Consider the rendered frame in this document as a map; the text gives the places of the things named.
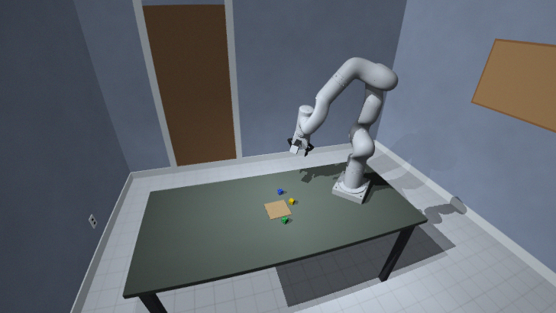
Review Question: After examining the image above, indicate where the tan flat mat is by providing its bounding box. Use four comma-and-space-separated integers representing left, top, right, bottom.
264, 200, 292, 220

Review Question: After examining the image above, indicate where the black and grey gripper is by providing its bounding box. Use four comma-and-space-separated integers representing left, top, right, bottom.
287, 132, 314, 157

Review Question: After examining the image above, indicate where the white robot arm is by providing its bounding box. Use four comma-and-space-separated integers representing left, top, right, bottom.
296, 57, 398, 194

